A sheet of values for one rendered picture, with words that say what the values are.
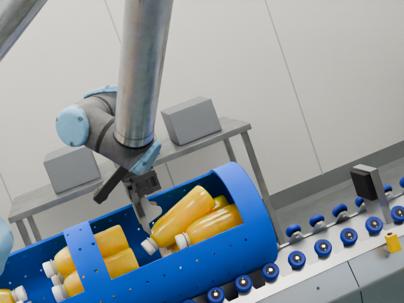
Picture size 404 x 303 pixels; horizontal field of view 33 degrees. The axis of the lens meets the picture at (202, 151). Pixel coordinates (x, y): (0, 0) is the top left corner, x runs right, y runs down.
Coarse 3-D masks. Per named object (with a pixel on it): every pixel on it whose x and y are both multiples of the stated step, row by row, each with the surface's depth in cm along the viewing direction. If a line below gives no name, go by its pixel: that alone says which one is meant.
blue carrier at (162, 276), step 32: (160, 192) 177; (224, 192) 188; (256, 192) 164; (96, 224) 175; (128, 224) 181; (256, 224) 162; (32, 256) 174; (96, 256) 157; (160, 256) 185; (192, 256) 159; (224, 256) 162; (256, 256) 165; (0, 288) 176; (32, 288) 179; (96, 288) 155; (128, 288) 156; (160, 288) 159; (192, 288) 163
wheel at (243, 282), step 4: (240, 276) 167; (244, 276) 167; (248, 276) 168; (236, 280) 167; (240, 280) 167; (244, 280) 167; (248, 280) 167; (236, 284) 166; (240, 284) 166; (244, 284) 167; (248, 284) 166; (236, 288) 166; (240, 288) 166; (244, 288) 166; (248, 288) 166; (244, 292) 167
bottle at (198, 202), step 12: (192, 192) 171; (204, 192) 170; (180, 204) 170; (192, 204) 169; (204, 204) 170; (168, 216) 169; (180, 216) 168; (192, 216) 169; (156, 228) 168; (168, 228) 167; (180, 228) 168; (156, 240) 168; (168, 240) 168
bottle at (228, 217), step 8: (224, 208) 169; (232, 208) 168; (208, 216) 167; (216, 216) 167; (224, 216) 167; (232, 216) 167; (240, 216) 167; (192, 224) 167; (200, 224) 166; (208, 224) 166; (216, 224) 166; (224, 224) 166; (232, 224) 166; (192, 232) 165; (200, 232) 165; (208, 232) 165; (216, 232) 166; (192, 240) 166; (200, 240) 165
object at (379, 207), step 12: (360, 168) 184; (372, 168) 180; (360, 180) 182; (372, 180) 179; (360, 192) 185; (372, 192) 180; (384, 192) 180; (372, 204) 185; (384, 204) 180; (384, 216) 181
